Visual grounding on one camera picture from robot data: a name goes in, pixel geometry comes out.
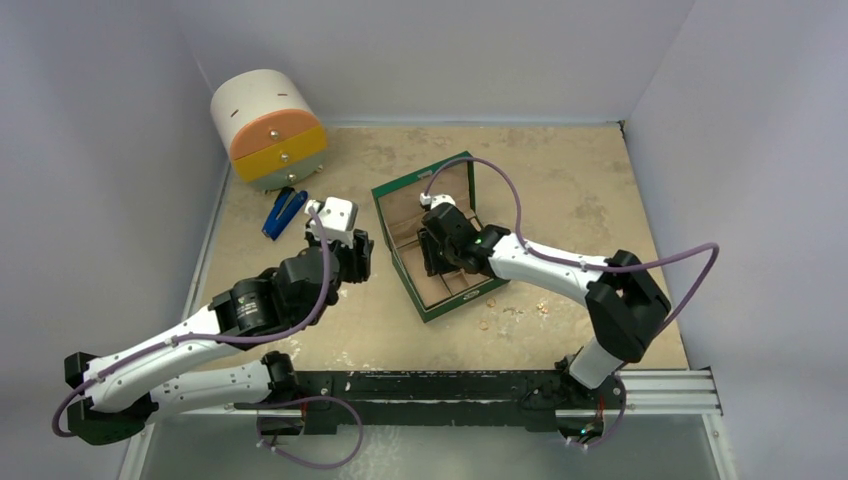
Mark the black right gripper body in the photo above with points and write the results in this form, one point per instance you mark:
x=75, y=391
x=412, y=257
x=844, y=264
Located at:
x=432, y=245

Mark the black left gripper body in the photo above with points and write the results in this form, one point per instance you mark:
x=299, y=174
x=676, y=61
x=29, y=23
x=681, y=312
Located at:
x=352, y=257

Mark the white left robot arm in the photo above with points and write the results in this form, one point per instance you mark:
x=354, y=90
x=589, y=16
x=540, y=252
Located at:
x=114, y=396

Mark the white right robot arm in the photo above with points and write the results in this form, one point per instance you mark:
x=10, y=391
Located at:
x=625, y=304

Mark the green jewelry box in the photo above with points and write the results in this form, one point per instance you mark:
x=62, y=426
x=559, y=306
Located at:
x=434, y=287

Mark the blue hand tool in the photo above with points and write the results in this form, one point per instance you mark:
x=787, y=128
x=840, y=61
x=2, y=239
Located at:
x=287, y=204

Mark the white round drawer cabinet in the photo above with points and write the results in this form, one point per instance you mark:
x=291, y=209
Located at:
x=272, y=137

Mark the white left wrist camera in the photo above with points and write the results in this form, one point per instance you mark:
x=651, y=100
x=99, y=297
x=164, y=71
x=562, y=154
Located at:
x=338, y=217

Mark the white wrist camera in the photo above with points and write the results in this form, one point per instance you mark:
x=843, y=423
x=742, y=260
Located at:
x=338, y=217
x=429, y=202

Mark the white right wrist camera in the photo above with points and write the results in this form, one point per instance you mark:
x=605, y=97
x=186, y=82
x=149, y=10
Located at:
x=429, y=202

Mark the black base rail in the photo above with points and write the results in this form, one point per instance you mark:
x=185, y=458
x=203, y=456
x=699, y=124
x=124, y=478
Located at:
x=535, y=400

